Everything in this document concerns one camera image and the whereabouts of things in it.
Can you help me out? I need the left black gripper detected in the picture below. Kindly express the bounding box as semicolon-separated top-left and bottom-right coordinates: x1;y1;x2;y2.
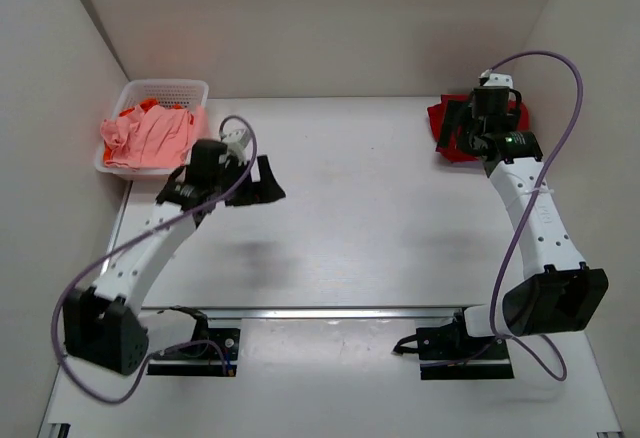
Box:
215;150;286;202

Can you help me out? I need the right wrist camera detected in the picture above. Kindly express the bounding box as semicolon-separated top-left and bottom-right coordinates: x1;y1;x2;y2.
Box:
479;69;513;88

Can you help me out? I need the pink t shirt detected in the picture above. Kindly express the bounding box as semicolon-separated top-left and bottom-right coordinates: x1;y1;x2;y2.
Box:
99;103;210;171

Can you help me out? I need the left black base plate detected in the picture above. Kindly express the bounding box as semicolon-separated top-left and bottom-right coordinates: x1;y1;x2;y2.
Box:
146;327;241;378

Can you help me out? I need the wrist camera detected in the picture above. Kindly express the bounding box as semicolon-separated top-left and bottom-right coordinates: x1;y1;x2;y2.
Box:
220;128;250;162
479;69;513;88

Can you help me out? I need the orange t shirt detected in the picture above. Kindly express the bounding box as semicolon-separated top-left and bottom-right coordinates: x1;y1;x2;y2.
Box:
103;99;184;169

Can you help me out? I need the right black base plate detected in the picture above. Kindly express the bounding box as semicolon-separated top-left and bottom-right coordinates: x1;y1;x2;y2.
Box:
416;325;514;381

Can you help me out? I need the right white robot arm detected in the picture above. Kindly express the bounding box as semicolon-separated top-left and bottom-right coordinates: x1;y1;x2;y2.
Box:
393;83;609;366

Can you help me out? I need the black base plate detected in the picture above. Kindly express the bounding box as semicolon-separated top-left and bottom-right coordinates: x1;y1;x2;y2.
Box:
146;327;241;378
416;325;514;381

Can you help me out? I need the red folded t shirt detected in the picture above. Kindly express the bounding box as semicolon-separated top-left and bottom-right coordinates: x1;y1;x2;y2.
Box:
427;87;542;171

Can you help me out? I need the aluminium rail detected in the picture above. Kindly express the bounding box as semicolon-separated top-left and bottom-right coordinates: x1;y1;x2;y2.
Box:
139;306;466;321

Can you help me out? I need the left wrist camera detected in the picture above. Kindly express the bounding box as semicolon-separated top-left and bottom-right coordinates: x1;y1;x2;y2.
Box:
220;128;250;162

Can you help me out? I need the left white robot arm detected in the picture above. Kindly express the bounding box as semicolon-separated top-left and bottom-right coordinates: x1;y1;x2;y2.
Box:
62;138;286;376

